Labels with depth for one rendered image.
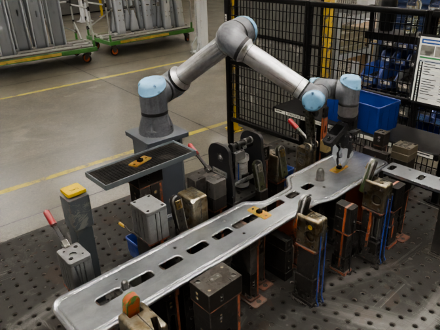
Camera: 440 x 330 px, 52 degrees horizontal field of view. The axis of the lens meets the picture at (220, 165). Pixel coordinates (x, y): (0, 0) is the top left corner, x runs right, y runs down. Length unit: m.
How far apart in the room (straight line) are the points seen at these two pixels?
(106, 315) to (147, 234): 0.31
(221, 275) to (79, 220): 0.50
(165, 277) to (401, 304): 0.84
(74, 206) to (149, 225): 0.24
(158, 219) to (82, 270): 0.27
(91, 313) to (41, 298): 0.59
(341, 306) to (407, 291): 0.26
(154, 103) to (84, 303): 0.92
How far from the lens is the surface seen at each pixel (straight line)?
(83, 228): 1.51
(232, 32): 1.70
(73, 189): 1.48
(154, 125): 1.92
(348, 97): 1.75
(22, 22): 8.48
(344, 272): 1.80
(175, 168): 2.01
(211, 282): 1.23
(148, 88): 1.88
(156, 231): 1.44
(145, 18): 9.52
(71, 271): 1.34
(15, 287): 1.91
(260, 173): 1.69
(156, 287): 1.28
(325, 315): 1.64
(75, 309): 1.27
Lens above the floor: 1.83
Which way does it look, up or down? 26 degrees down
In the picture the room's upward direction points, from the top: 2 degrees counter-clockwise
